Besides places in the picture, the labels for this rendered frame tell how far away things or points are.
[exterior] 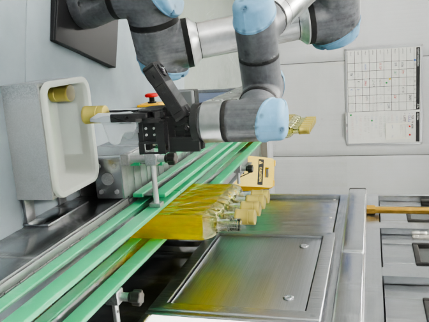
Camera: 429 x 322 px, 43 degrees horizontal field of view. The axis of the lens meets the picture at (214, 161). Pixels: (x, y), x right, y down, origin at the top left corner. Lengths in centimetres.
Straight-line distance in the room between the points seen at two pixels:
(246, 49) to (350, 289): 54
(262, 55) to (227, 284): 51
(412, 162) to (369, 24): 178
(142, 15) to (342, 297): 73
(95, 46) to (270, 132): 60
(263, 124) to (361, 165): 633
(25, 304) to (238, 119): 44
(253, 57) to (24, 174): 48
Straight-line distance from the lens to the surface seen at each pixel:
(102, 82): 145
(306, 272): 126
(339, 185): 732
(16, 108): 109
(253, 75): 100
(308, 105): 715
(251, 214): 121
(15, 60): 115
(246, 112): 94
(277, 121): 93
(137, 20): 126
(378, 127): 714
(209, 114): 96
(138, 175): 131
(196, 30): 130
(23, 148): 110
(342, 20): 133
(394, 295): 127
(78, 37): 133
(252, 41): 97
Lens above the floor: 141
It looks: 16 degrees down
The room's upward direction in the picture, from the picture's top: 89 degrees clockwise
